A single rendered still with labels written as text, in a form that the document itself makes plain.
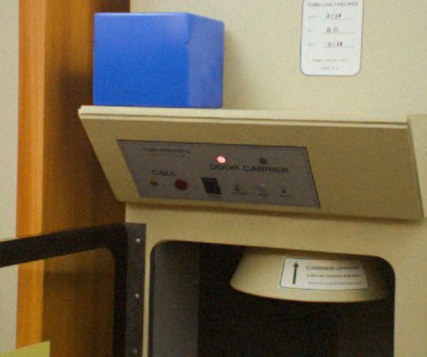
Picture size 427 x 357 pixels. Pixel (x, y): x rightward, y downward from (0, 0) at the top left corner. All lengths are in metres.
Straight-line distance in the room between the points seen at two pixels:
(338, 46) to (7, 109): 0.77
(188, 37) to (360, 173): 0.20
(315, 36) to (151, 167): 0.21
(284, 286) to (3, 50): 0.77
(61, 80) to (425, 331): 0.44
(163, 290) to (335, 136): 0.31
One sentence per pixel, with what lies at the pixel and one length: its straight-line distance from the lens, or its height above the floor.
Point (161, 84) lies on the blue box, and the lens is 1.01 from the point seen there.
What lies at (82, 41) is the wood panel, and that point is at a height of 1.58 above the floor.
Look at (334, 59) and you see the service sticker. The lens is 1.07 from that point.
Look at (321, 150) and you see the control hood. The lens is 0.98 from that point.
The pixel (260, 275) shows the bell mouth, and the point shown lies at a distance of 1.13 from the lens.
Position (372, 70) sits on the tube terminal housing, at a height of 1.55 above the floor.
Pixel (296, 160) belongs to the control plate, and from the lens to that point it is 0.99.
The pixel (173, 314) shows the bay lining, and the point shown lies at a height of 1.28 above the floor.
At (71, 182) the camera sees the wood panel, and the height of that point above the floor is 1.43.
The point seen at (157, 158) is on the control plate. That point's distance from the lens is 1.04.
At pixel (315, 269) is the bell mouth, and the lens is 1.11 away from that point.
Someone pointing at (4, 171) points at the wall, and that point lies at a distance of 1.72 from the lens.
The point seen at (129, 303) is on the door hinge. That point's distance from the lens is 1.16.
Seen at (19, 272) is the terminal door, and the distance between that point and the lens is 0.98.
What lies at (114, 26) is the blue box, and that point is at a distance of 1.03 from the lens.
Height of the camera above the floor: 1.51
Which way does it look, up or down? 3 degrees down
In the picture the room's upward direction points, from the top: 1 degrees clockwise
